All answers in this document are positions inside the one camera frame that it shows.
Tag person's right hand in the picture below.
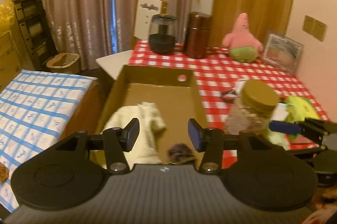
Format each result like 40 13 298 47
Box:
308 186 337 210

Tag nut jar with gold lid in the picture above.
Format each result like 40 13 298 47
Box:
225 80 280 135

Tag black folding ladder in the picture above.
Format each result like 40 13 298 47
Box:
13 0 58 72

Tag cream terry towel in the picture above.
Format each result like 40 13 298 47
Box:
104 102 166 168

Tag pink starfish plush toy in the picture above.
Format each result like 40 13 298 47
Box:
222 13 264 63

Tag beige waste bin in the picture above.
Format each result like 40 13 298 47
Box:
46 53 80 74

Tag double wall socket plate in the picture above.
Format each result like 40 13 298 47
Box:
302 15 327 42

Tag brown cylindrical canister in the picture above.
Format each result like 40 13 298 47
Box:
183 11 212 59

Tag yellow plastic bag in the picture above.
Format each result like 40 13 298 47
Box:
0 1 15 34

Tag brown cardboard box tray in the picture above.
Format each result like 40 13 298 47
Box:
95 65 208 166

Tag glass jar with dark base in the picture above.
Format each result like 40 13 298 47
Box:
148 14 177 55

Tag white face mask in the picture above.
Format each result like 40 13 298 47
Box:
221 79 248 103

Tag white wooden chair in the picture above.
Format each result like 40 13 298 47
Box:
95 0 169 81

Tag acrylic picture frame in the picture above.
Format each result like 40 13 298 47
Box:
262 31 304 74

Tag red white checkered tablecloth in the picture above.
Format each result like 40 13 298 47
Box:
128 39 330 169

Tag blue white checkered cloth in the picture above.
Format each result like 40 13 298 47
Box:
0 69 99 214

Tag green tissue box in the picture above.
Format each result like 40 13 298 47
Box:
263 96 320 150

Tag stacked cardboard boxes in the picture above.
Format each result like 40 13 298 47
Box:
0 31 21 92

